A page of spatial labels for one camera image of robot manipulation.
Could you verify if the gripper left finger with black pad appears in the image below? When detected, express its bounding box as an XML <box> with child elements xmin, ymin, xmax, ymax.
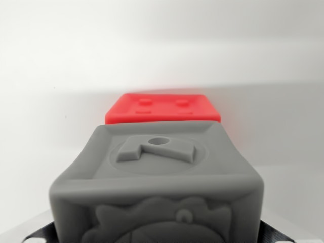
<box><xmin>0</xmin><ymin>209</ymin><xmax>61</xmax><ymax>243</ymax></box>

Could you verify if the red embossed rubber cube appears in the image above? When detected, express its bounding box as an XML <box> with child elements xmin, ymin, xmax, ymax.
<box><xmin>104</xmin><ymin>92</ymin><xmax>222</xmax><ymax>125</ymax></box>

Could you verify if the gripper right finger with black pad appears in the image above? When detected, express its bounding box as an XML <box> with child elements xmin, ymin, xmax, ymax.
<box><xmin>257</xmin><ymin>209</ymin><xmax>324</xmax><ymax>243</ymax></box>

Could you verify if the grey embossed rubber cube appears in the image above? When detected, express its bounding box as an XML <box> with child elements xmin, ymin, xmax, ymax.
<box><xmin>49</xmin><ymin>120</ymin><xmax>266</xmax><ymax>243</ymax></box>

